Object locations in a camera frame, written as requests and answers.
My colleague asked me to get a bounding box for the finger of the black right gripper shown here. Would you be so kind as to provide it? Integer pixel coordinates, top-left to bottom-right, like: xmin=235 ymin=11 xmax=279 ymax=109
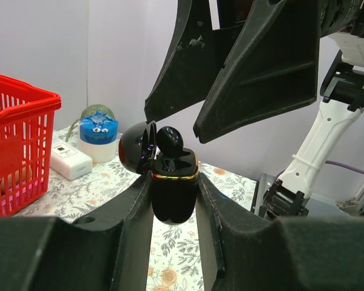
xmin=194 ymin=1 xmax=320 ymax=144
xmin=144 ymin=0 xmax=252 ymax=121

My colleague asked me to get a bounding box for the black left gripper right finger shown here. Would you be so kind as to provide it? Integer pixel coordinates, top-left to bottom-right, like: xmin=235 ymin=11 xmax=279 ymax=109
xmin=196 ymin=174 xmax=364 ymax=290

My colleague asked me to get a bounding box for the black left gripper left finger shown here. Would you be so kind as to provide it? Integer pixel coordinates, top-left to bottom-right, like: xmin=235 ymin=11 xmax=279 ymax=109
xmin=0 ymin=175 xmax=153 ymax=290

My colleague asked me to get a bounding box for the black earbud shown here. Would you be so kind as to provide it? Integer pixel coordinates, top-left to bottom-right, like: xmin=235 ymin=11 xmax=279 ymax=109
xmin=156 ymin=126 xmax=184 ymax=156

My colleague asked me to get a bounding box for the black gold-trimmed charging case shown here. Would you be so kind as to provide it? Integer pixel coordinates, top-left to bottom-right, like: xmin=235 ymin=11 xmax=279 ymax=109
xmin=118 ymin=121 xmax=198 ymax=225

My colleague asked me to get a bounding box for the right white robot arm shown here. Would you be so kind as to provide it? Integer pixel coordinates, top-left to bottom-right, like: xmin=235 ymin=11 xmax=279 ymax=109
xmin=144 ymin=1 xmax=364 ymax=219

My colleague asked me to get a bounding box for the floral patterned table mat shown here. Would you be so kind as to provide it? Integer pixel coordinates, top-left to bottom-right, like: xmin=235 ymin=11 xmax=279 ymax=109
xmin=12 ymin=124 xmax=258 ymax=291

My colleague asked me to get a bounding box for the white rectangular bottle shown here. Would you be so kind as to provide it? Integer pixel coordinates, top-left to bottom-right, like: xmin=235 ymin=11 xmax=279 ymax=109
xmin=50 ymin=141 xmax=92 ymax=181

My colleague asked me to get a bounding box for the blue-lidded white jar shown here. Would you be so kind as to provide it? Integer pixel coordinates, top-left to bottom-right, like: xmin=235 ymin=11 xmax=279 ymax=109
xmin=78 ymin=110 xmax=118 ymax=164

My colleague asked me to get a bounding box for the green textured ball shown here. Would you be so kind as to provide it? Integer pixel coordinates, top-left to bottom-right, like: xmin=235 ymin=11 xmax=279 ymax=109
xmin=80 ymin=104 xmax=115 ymax=119

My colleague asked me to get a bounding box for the red plastic shopping basket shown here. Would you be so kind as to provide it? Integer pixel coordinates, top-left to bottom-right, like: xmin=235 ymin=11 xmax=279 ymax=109
xmin=0 ymin=75 xmax=61 ymax=216

